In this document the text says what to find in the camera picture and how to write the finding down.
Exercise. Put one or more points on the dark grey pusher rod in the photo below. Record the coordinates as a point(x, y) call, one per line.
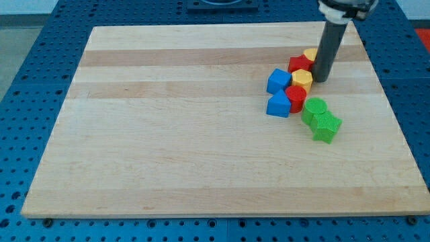
point(329, 44)

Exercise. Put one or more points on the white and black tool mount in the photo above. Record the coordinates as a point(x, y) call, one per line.
point(343, 11)

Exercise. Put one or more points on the yellow heart block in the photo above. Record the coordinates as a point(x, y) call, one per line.
point(310, 53)

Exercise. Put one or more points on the wooden board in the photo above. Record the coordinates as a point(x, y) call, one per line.
point(170, 121)

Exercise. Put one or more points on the red star block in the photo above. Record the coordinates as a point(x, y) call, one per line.
point(299, 62)

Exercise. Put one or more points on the yellow hexagon block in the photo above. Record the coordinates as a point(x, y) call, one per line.
point(302, 78)

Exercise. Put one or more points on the red cylinder block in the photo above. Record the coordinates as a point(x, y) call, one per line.
point(296, 96)

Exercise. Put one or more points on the blue cube block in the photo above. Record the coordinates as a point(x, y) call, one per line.
point(278, 80)

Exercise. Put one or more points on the green cylinder block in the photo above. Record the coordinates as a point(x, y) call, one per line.
point(311, 107)

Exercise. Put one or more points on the blue triangle block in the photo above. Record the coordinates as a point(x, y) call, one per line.
point(279, 105)

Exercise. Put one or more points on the green star block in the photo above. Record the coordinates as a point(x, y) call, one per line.
point(325, 126)

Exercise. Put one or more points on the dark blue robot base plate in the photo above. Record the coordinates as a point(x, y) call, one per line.
point(221, 5)

